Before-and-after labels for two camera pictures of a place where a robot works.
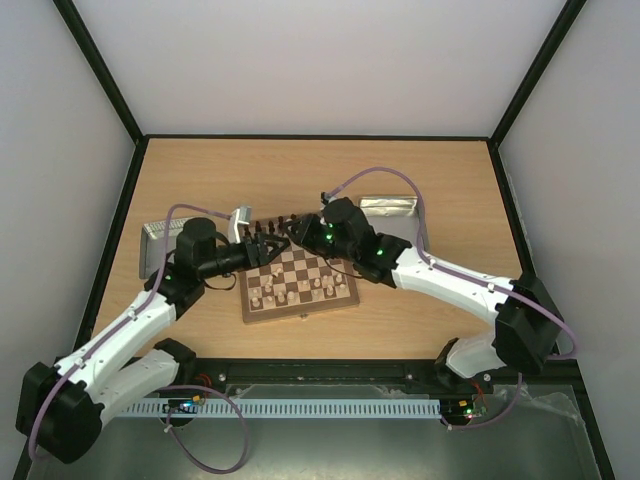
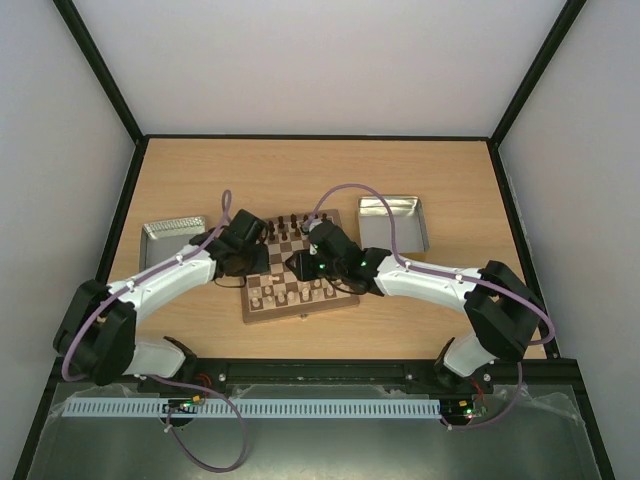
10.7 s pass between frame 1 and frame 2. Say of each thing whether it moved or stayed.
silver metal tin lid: stayed
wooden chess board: stayed
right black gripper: moved
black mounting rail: stayed
